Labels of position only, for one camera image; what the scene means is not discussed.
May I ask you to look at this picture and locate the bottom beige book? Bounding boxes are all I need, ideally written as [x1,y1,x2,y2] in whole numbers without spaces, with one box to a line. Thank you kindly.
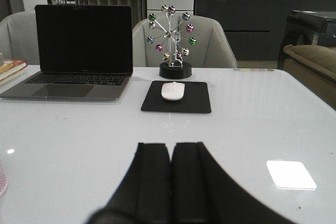
[0,69,26,86]

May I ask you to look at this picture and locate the dark grey counter cabinet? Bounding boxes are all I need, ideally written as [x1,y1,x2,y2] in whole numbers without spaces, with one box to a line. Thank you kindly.
[195,0,335,61]

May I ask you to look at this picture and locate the ferris wheel desk ornament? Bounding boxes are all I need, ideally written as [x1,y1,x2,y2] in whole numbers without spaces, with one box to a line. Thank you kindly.
[145,4,197,79]

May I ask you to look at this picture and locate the orange cover book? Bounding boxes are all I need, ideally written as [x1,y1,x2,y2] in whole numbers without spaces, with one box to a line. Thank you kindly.
[1,60,27,76]

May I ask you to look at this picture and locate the grey armchair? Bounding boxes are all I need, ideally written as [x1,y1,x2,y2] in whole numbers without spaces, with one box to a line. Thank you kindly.
[1,11,40,65]
[132,14,237,68]

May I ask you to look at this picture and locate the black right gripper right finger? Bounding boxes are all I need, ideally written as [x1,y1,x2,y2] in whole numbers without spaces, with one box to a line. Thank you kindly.
[172,142,291,223]

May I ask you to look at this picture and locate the pink mesh pen holder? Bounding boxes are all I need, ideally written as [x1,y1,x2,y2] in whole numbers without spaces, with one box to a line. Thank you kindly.
[0,164,8,196]

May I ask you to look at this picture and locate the black box appliance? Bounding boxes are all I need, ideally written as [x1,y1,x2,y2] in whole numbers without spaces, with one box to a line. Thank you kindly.
[277,10,335,69]

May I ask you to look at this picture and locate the right grey armchair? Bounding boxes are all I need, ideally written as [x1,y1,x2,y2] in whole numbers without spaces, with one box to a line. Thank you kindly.
[132,14,237,68]

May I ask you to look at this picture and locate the grey laptop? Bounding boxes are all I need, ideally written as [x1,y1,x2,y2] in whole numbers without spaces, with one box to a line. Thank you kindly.
[1,4,133,101]

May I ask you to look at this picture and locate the white computer mouse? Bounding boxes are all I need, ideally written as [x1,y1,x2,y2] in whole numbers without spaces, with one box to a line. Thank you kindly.
[161,82,185,101]

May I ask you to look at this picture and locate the left grey armchair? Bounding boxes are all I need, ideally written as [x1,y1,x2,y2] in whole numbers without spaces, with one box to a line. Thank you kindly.
[1,11,40,65]

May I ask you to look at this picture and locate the black mouse pad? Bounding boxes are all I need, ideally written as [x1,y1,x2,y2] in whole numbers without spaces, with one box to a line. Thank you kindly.
[141,80,211,114]

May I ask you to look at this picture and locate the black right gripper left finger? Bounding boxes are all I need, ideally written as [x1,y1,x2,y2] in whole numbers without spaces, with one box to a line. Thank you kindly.
[89,143,171,223]

